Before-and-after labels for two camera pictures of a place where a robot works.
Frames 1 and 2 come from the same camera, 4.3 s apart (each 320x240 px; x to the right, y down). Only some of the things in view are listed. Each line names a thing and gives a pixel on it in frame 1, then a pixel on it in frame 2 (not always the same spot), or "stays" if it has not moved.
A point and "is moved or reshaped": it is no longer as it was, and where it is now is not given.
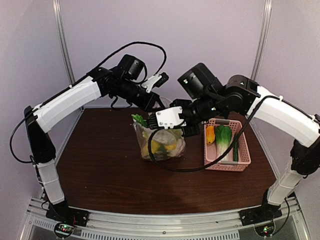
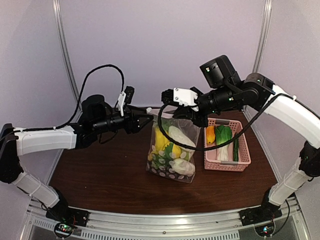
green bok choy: x=224 y=138 stays
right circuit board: x=265 y=230 stays
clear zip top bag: x=159 y=144 is moved or reshaped
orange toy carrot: x=210 y=134 stays
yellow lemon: x=155 y=146 -> x=177 y=150
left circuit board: x=63 y=230 stays
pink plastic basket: x=218 y=134 -> x=211 y=161
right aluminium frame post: x=263 y=39 stays
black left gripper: x=148 y=103 -> x=131 y=122
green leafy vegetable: x=139 y=119 is moved or reshaped
